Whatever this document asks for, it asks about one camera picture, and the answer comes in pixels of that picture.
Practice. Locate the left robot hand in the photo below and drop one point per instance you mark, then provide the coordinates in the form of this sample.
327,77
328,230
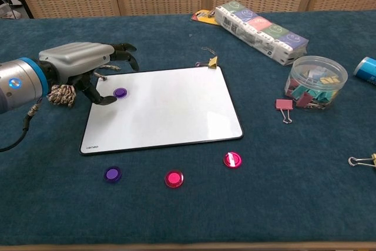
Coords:
76,57

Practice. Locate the purple round magnet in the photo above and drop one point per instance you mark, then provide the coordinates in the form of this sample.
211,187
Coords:
120,92
112,174

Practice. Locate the red round magnet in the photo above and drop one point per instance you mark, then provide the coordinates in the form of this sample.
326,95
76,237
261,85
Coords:
232,160
174,178

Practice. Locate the white magnetic board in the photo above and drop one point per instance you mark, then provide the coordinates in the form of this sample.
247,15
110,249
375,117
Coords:
164,110

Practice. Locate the yellow blister pack card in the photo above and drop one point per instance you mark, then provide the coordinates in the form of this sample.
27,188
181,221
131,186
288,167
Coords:
202,17

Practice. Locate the small yellow binder clip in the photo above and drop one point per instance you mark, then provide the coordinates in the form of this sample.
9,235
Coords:
213,62

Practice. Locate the multicolour tissue pack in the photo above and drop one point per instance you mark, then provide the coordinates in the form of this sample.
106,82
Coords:
258,33

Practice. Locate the dark blue table mat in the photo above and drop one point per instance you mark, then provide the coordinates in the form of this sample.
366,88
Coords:
176,218

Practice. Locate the pink binder clip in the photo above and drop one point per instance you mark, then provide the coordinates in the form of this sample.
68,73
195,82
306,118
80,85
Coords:
284,104

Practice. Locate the clear jar of binder clips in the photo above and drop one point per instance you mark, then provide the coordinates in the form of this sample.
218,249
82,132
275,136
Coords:
317,77

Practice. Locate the blue cylindrical tube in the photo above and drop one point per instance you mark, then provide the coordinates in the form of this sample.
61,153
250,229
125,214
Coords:
367,70

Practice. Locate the large yellow binder clip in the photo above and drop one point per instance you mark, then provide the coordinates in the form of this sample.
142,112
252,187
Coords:
374,161

